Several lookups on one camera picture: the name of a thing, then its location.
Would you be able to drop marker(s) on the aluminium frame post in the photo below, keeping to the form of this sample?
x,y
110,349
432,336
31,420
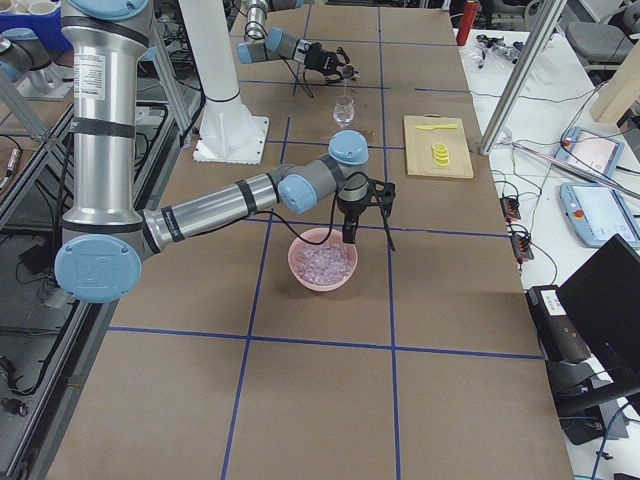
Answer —
x,y
535,44

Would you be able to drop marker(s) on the far blue teach pendant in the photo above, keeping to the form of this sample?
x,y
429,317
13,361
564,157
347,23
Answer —
x,y
589,150

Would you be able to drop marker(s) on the metal rod green tip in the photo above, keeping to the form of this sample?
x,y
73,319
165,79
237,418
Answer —
x,y
587,174

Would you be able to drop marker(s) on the red cylinder bottle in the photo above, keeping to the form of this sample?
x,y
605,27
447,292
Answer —
x,y
467,20

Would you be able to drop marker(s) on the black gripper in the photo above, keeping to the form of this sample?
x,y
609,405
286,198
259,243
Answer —
x,y
350,209

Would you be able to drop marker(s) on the wooden cutting board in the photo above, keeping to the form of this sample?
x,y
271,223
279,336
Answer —
x,y
418,154

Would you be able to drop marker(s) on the steel cocktail jigger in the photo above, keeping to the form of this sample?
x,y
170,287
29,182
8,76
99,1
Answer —
x,y
349,73

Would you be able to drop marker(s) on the clear plastic bag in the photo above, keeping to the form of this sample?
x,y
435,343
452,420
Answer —
x,y
489,50

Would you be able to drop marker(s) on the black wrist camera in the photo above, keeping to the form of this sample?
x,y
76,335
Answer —
x,y
383,195

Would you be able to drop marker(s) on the black monitor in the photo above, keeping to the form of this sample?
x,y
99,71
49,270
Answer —
x,y
601,298

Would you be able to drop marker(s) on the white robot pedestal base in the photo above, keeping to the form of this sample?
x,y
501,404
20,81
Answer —
x,y
228,131

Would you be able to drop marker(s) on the lemon slices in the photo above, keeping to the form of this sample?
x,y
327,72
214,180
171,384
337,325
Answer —
x,y
440,154

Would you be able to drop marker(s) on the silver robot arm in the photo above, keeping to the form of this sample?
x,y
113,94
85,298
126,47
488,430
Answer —
x,y
262,45
107,233

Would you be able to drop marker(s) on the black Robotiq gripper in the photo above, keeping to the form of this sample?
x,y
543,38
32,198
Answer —
x,y
317,56

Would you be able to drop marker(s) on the grey office chair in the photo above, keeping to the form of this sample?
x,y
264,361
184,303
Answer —
x,y
604,45

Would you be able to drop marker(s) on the yellow plastic knife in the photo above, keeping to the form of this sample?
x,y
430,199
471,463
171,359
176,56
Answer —
x,y
433,127

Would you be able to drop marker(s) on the blue teach pendant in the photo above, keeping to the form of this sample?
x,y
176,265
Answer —
x,y
598,213
589,150

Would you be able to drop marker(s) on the pink bowl of ice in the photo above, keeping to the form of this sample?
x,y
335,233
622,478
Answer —
x,y
322,267

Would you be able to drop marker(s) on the near blue teach pendant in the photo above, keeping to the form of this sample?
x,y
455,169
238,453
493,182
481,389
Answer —
x,y
598,213

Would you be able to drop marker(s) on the clear wine glass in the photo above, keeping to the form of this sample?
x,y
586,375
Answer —
x,y
344,111

